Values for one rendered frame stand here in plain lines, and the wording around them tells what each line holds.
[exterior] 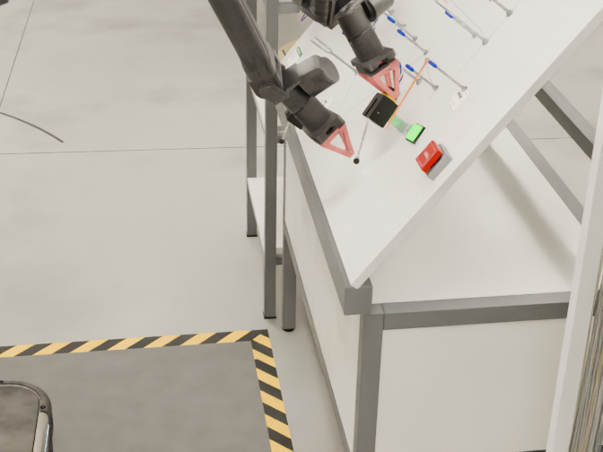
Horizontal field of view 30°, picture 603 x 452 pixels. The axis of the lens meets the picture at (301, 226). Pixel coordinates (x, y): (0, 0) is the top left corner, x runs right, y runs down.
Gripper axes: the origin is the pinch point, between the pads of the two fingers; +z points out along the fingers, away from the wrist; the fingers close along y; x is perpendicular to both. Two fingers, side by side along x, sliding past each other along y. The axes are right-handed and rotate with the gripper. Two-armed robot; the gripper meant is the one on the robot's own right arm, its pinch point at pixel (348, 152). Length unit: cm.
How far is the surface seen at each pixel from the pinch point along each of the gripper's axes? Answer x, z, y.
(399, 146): -8.1, 6.3, -2.4
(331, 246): 16.2, 10.3, -3.6
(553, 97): -47, 39, 26
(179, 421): 80, 50, 74
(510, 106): -23.9, 3.8, -30.6
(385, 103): -12.0, -2.3, -1.7
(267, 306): 42, 65, 116
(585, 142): -40, 40, 3
